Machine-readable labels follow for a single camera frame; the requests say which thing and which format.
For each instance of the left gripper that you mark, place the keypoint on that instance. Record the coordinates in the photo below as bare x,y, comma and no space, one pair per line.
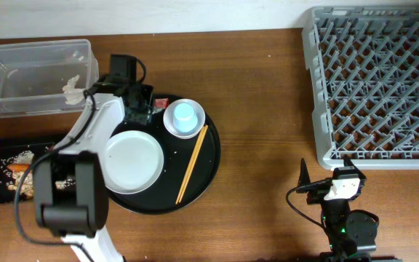
145,117

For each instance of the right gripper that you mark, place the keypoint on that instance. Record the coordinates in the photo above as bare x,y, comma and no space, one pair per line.
315,196

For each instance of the red snack wrapper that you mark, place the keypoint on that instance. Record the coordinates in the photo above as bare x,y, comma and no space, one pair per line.
161,103

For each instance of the white plate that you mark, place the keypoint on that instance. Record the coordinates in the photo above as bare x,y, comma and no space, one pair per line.
132,162

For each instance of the white tissue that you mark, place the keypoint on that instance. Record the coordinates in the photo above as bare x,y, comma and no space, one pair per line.
73,95

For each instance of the orange carrot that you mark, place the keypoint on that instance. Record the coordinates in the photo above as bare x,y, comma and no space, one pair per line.
18,167

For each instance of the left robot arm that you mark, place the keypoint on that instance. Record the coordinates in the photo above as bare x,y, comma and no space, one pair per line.
71,199

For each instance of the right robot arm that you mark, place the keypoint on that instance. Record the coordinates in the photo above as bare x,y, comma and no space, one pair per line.
351,233

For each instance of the grey dishwasher rack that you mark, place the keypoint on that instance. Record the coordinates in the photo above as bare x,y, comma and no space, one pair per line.
364,67

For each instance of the white bowl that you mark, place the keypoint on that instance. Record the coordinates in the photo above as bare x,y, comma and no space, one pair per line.
168,119

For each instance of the light blue cup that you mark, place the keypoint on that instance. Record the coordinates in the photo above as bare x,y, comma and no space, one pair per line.
184,117

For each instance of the round black tray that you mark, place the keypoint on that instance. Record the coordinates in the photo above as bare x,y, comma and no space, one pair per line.
161,196

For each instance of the clear plastic bin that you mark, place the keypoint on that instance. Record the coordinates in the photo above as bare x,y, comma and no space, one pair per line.
33,74

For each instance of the black rectangular tray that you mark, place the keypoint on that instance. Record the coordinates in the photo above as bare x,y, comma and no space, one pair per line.
20,151

